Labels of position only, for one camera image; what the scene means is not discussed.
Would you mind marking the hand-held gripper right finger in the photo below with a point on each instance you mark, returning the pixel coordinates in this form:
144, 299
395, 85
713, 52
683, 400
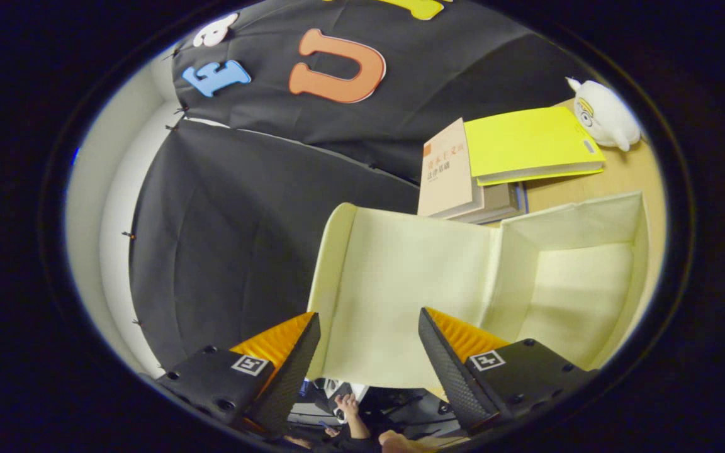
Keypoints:
447, 371

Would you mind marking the yellow book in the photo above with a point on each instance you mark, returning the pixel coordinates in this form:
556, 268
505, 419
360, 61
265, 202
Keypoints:
526, 141

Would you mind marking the cream fabric storage box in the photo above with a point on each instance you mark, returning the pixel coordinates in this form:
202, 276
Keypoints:
413, 277

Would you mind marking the row of black cloth clips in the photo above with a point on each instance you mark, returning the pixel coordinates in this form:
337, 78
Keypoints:
180, 111

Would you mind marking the grey book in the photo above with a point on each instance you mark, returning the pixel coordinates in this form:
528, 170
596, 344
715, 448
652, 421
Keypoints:
501, 204

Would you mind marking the white plush toy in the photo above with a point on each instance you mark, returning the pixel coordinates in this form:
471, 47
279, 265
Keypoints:
608, 116

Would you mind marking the beige book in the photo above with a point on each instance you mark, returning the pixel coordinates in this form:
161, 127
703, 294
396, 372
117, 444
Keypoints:
444, 170

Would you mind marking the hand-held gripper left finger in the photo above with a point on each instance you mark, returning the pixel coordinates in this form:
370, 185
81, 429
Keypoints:
293, 377

